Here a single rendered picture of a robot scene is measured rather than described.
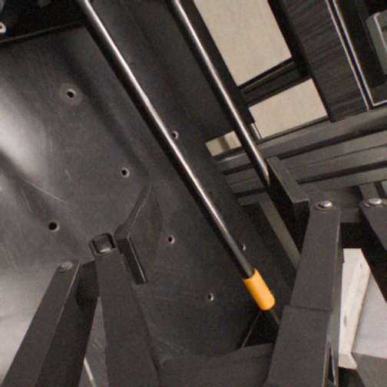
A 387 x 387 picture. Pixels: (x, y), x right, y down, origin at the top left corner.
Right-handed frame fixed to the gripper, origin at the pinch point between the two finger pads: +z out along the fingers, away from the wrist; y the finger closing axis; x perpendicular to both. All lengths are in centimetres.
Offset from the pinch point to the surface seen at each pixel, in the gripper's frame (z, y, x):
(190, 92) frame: 51, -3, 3
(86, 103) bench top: 19.4, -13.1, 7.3
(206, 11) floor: 178, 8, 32
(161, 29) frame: 51, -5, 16
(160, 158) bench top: 22.8, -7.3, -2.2
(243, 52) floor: 191, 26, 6
